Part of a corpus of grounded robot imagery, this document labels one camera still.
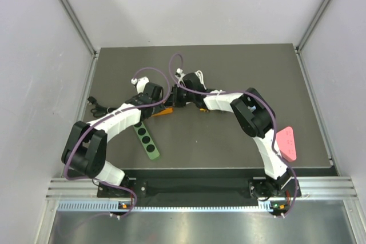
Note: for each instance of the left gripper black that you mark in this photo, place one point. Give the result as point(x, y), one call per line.
point(158, 108)

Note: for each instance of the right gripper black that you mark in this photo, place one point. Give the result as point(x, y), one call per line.
point(175, 91)

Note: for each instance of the orange power strip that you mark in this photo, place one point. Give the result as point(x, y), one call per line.
point(166, 111)

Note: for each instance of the green power strip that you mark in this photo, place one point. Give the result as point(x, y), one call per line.
point(146, 140)

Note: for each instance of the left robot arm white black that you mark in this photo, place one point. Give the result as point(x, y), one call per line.
point(85, 149)

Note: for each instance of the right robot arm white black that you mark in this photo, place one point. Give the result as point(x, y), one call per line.
point(254, 116)

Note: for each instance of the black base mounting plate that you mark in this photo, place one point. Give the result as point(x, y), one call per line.
point(201, 187)

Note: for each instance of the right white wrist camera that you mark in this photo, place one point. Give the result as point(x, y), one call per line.
point(179, 74)

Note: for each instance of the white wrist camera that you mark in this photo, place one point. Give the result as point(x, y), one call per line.
point(179, 74)
point(140, 83)

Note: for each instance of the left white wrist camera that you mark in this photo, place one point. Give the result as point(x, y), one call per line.
point(140, 83)

